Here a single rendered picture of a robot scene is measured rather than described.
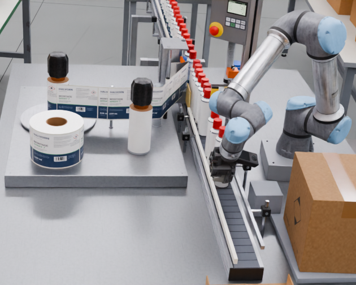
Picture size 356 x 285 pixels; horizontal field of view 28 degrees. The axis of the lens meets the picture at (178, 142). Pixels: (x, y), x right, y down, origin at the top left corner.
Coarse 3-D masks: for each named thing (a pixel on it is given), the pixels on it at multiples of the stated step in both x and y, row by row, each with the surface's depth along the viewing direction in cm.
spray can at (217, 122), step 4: (216, 120) 261; (220, 120) 261; (216, 124) 261; (220, 124) 261; (212, 128) 263; (216, 128) 262; (212, 132) 262; (216, 132) 262; (212, 136) 263; (212, 140) 263; (212, 144) 264; (208, 148) 267; (212, 148) 265; (208, 152) 267; (208, 156) 268; (208, 160) 268; (208, 164) 269
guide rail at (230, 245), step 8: (192, 120) 298; (200, 144) 280; (200, 152) 276; (208, 168) 264; (208, 176) 259; (216, 192) 249; (216, 200) 244; (216, 208) 243; (224, 224) 232; (224, 232) 230; (232, 248) 220; (232, 256) 218
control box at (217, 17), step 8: (216, 0) 273; (224, 0) 271; (240, 0) 268; (248, 0) 267; (216, 8) 274; (224, 8) 273; (248, 8) 268; (216, 16) 276; (224, 16) 274; (232, 16) 272; (240, 16) 271; (248, 16) 269; (216, 24) 277; (224, 24) 275; (224, 32) 277; (232, 32) 275; (240, 32) 274; (224, 40) 279; (232, 40) 276; (240, 40) 275
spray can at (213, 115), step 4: (212, 112) 269; (212, 116) 270; (216, 116) 270; (208, 120) 271; (212, 120) 270; (208, 124) 272; (212, 124) 270; (208, 128) 272; (208, 132) 273; (208, 136) 274; (208, 140) 274; (208, 144) 275
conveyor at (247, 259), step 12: (204, 144) 288; (204, 168) 270; (228, 192) 256; (228, 204) 249; (228, 216) 243; (240, 216) 243; (228, 228) 236; (240, 228) 236; (240, 240) 230; (240, 252) 225; (252, 252) 225; (240, 264) 219; (252, 264) 220
